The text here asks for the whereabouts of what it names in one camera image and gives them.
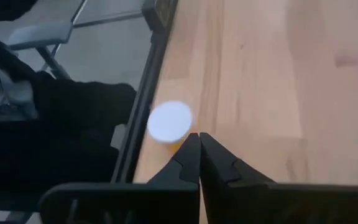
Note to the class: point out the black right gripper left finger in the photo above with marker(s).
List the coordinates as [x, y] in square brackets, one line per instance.
[135, 202]

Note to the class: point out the grey chair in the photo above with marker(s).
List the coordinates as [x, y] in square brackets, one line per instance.
[39, 34]

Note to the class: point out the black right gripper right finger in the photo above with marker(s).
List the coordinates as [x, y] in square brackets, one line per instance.
[259, 202]

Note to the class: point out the person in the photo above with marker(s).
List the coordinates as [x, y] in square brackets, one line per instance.
[57, 140]

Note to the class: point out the orange pill bottle white cap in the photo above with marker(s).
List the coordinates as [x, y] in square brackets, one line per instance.
[169, 121]

